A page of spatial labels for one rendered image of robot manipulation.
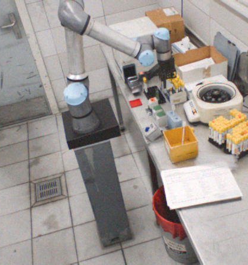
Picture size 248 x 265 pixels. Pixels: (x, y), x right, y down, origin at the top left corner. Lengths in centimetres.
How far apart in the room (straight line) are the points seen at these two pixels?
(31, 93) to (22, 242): 159
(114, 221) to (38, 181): 100
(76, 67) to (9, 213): 151
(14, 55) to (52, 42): 37
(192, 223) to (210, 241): 11
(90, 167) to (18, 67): 185
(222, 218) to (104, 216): 100
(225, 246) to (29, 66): 270
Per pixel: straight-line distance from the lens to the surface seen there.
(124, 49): 172
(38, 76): 369
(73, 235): 269
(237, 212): 155
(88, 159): 199
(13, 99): 381
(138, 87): 223
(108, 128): 190
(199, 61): 241
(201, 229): 149
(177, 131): 179
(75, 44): 184
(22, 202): 306
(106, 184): 214
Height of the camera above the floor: 207
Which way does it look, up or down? 38 degrees down
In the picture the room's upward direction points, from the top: 11 degrees counter-clockwise
